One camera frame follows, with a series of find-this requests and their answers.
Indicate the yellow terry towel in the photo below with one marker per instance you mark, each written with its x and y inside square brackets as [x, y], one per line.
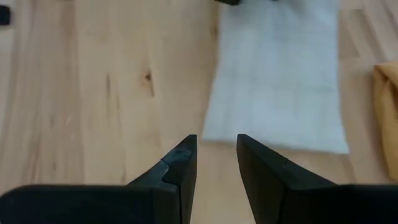
[388, 118]

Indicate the white checked towel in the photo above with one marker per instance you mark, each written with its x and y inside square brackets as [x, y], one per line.
[273, 77]

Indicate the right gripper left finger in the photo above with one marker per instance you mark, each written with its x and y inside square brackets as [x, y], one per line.
[93, 205]

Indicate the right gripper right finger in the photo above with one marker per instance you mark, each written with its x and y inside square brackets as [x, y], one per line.
[311, 205]

